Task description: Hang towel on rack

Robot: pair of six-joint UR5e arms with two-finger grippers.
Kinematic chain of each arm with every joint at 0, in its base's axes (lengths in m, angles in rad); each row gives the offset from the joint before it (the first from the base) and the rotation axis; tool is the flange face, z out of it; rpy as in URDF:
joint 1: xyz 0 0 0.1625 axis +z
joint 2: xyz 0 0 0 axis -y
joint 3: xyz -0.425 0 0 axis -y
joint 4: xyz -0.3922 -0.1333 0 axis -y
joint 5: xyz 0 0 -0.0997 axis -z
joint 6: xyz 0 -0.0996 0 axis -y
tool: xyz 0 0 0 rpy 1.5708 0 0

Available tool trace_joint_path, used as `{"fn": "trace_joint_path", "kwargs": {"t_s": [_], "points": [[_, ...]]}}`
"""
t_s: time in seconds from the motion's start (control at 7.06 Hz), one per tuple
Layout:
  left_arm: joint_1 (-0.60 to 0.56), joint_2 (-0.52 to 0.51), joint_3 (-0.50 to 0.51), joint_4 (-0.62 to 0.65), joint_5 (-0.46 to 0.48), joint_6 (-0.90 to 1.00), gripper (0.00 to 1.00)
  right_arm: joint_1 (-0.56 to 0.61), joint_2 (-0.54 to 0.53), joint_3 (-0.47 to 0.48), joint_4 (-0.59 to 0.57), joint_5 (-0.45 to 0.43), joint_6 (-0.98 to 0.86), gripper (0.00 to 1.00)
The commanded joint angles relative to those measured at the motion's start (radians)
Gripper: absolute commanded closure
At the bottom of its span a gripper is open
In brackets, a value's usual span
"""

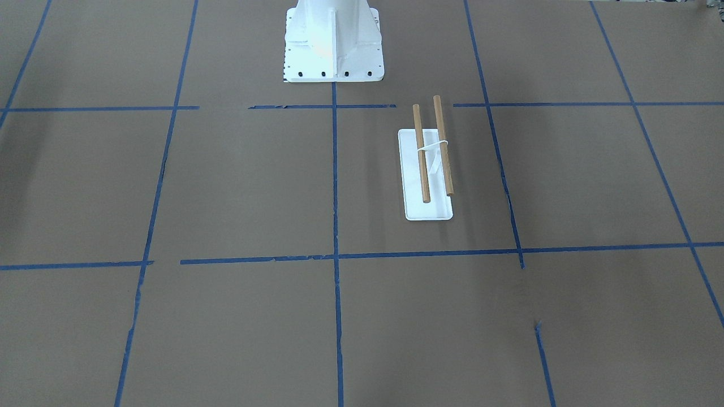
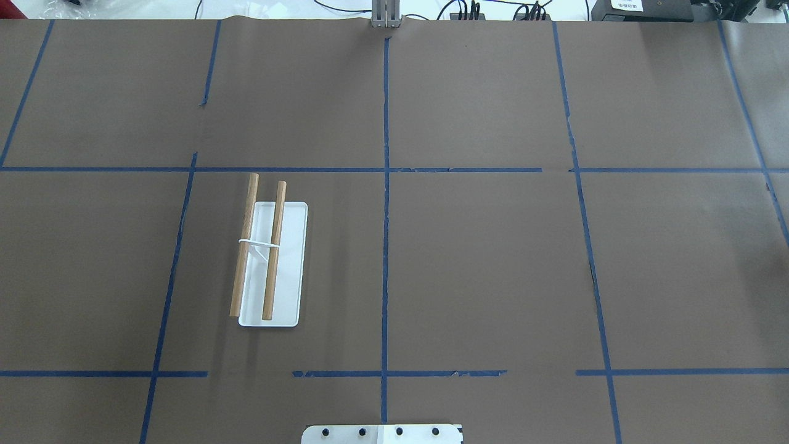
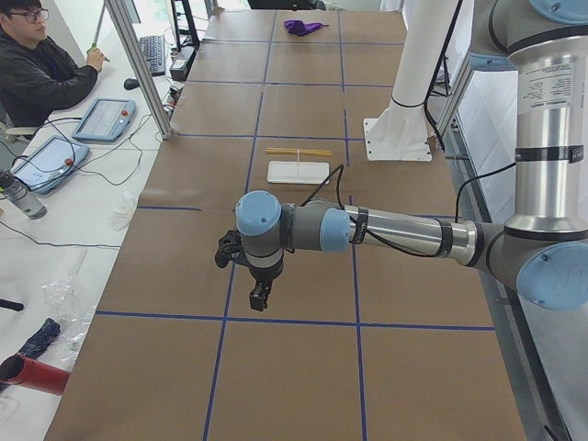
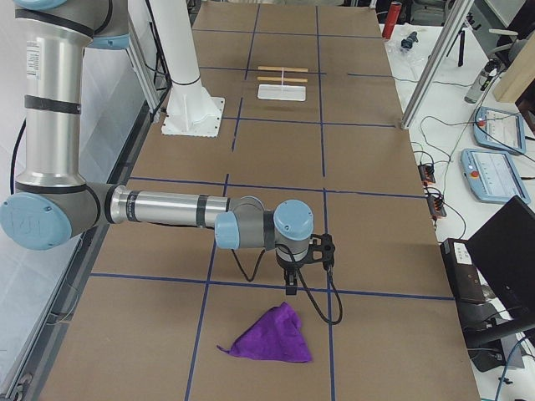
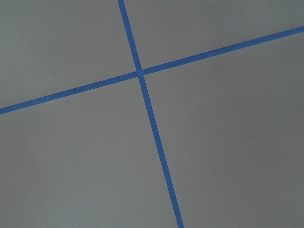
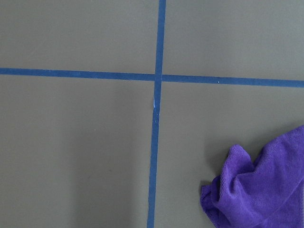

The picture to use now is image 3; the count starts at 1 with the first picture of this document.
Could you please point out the seated man in hoodie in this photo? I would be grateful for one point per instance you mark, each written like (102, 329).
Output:
(38, 76)

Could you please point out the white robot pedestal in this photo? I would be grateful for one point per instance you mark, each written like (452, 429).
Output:
(400, 133)

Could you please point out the crumpled white tissue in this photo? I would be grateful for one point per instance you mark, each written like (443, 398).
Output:
(123, 212)

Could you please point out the blue teach pendant far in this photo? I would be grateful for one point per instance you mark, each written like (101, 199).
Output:
(105, 120)

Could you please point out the black keyboard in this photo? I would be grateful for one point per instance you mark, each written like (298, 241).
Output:
(153, 51)

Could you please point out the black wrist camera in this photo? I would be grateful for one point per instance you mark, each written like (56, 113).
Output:
(230, 249)

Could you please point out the blue teach pendant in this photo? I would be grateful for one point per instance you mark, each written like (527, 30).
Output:
(50, 164)
(105, 120)

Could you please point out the black computer mouse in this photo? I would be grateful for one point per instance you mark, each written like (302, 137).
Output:
(130, 83)

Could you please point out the purple towel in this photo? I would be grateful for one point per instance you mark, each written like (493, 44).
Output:
(300, 28)

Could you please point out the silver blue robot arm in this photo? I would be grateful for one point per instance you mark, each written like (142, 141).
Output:
(541, 250)

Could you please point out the crumpled clear plastic wrap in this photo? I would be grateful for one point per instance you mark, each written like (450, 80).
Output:
(70, 308)

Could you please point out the blue teach pendant near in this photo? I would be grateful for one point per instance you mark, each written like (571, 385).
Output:
(50, 164)

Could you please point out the folded dark umbrella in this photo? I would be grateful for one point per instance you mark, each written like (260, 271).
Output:
(39, 342)

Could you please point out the aluminium frame post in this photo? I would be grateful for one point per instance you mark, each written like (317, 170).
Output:
(122, 24)

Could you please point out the grey water bottle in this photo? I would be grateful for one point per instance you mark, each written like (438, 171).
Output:
(18, 195)

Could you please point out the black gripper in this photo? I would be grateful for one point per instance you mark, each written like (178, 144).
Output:
(263, 275)

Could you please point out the red cylinder tube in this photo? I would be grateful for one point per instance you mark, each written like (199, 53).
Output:
(18, 370)

